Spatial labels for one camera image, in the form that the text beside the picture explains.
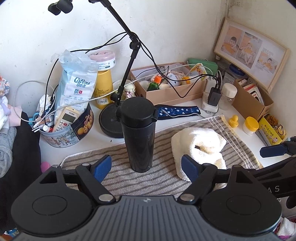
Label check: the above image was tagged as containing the small doll figurine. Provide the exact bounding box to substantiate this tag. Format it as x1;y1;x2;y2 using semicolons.
124;84;136;100

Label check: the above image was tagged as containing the green bottle orange cap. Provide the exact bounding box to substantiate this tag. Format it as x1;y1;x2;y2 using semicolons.
147;76;162;91

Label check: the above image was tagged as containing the blue dotted slipper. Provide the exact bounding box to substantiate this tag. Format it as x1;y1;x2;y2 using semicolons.
154;104;201;121

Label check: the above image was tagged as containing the white tissue pack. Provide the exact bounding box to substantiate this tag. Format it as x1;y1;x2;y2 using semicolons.
55;49;100;112

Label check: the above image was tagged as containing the clear bottle white cap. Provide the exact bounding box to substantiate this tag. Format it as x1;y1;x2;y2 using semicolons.
218;83;238;110

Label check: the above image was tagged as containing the white fluffy towel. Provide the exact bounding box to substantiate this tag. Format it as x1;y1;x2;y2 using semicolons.
171;127;228;190

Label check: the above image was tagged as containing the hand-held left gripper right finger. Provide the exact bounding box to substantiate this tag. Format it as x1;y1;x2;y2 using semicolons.
177;155;257;205

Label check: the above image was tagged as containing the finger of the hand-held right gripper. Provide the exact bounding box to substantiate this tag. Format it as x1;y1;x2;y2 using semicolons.
259;136;296;160

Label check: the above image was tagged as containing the black charger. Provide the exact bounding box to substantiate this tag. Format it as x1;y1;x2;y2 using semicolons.
208;87;222;107

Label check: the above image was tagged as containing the white round toy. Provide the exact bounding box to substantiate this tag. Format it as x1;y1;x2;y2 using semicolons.
166;71;185;87

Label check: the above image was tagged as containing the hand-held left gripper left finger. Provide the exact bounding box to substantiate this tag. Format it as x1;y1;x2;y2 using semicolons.
39;155;116;205

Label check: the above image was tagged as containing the white remote control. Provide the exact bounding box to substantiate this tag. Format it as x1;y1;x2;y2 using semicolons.
54;107;80;132

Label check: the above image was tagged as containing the black articulated stand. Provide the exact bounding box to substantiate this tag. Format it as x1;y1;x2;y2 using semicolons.
48;0;141;139

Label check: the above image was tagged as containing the printed packet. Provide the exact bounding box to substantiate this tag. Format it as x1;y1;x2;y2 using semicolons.
190;64;208;80

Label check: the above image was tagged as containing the white floral cloth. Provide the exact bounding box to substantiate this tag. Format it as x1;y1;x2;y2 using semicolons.
0;95;12;135

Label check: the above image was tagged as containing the small cardboard box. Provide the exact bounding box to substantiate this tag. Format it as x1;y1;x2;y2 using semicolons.
232;79;274;121

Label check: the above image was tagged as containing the wooden photo frame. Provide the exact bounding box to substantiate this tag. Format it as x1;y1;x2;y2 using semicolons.
213;18;290;93

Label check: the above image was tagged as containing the blue lidded jar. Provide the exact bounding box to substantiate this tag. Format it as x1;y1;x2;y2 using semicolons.
225;64;245;81

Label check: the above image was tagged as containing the colourful floral cloth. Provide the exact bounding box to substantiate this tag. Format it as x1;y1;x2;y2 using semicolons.
0;74;11;96

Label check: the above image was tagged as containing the yellow rubber duck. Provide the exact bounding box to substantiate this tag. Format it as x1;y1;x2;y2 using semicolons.
228;115;239;128

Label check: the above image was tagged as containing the grey cloth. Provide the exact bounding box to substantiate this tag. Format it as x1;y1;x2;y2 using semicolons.
0;127;18;179

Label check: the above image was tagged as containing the black cable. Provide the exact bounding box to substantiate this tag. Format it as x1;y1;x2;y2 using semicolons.
45;31;219;121

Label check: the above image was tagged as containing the round cookie tin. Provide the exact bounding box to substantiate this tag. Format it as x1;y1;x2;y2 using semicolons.
38;102;95;147

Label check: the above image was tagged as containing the pink cloth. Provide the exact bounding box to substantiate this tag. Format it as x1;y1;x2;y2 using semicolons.
7;104;23;128

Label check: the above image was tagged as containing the long cardboard box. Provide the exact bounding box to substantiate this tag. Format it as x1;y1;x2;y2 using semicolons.
129;62;207;106

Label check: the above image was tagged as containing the black cloth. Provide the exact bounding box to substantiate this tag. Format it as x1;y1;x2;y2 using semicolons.
0;111;42;232

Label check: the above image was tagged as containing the green box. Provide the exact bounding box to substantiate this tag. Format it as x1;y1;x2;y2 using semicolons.
187;58;219;76

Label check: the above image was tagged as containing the grey striped towel mat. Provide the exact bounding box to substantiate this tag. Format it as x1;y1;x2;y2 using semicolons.
62;115;264;202

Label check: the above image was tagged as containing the small jar yellow lid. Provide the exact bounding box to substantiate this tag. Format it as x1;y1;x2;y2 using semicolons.
242;116;259;136

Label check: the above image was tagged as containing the yellow printed box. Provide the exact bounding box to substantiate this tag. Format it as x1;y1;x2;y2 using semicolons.
258;113;288;146

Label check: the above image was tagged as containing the white power strip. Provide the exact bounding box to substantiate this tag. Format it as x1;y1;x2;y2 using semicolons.
202;76;223;114

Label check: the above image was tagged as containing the yellow canister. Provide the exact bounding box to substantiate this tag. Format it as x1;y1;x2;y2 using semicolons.
94;70;114;109

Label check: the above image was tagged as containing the white cable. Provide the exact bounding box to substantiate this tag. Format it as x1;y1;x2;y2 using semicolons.
14;79;144;123

